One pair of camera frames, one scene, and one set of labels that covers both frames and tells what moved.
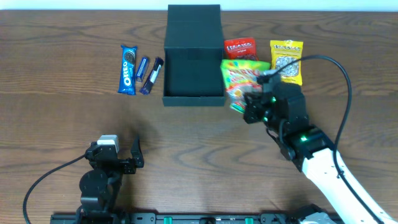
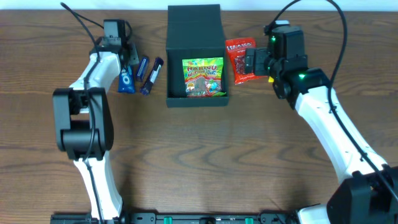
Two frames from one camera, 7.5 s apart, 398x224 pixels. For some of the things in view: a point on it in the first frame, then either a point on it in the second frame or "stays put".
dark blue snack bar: x=147 y=86 stays put
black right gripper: x=253 y=107 -> x=249 y=61
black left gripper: x=121 y=165 -> x=133 y=55
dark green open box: x=193 y=67 stays put
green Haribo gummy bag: x=240 y=77 -> x=203 y=77
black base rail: x=184 y=218 stays put
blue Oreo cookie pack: x=127 y=81 stays put
